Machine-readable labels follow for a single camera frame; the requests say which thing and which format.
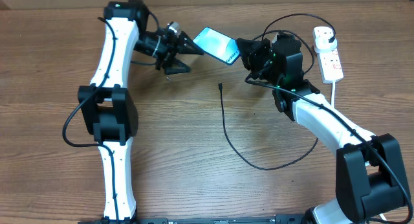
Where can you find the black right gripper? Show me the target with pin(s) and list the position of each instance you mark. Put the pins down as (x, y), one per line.
(250, 55)

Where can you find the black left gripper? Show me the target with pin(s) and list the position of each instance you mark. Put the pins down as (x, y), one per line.
(173, 48)

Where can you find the blue Galaxy smartphone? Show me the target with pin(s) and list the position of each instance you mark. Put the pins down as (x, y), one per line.
(217, 45)

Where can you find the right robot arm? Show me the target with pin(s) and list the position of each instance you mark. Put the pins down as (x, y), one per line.
(370, 173)

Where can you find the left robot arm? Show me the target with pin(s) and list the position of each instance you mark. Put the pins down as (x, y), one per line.
(107, 107)

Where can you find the white power strip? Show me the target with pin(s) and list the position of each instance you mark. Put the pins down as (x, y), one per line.
(329, 62)

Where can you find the white wall charger plug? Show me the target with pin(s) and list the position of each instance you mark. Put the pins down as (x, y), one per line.
(323, 45)

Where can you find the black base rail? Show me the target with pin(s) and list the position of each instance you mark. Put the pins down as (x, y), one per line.
(277, 219)

